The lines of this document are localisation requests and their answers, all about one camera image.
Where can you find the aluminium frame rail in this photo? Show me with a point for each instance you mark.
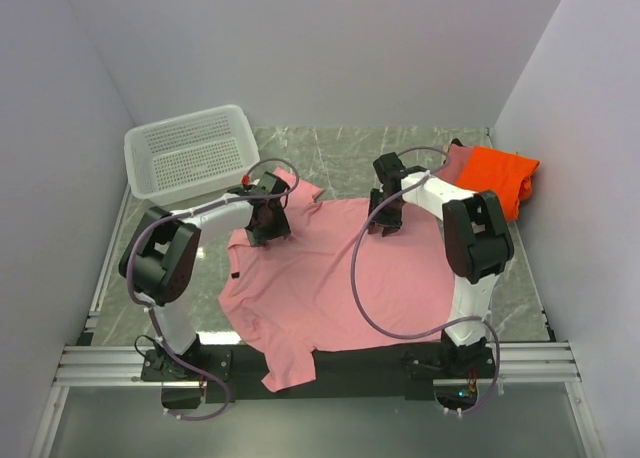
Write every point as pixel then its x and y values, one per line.
pixel 99 407

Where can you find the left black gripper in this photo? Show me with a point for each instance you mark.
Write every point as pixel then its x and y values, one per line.
pixel 279 228

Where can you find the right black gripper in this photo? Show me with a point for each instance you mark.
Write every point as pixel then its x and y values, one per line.
pixel 392 225

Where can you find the folded orange t shirt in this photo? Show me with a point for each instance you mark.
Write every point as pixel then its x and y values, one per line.
pixel 508 175

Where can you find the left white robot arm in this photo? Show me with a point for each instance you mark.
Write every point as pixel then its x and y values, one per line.
pixel 159 259

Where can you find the folded dusty pink t shirt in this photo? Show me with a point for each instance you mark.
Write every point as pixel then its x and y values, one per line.
pixel 458 157

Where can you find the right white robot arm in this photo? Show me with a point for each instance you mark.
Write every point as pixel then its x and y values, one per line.
pixel 477 245

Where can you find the white plastic basket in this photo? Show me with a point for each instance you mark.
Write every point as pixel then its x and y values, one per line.
pixel 180 158

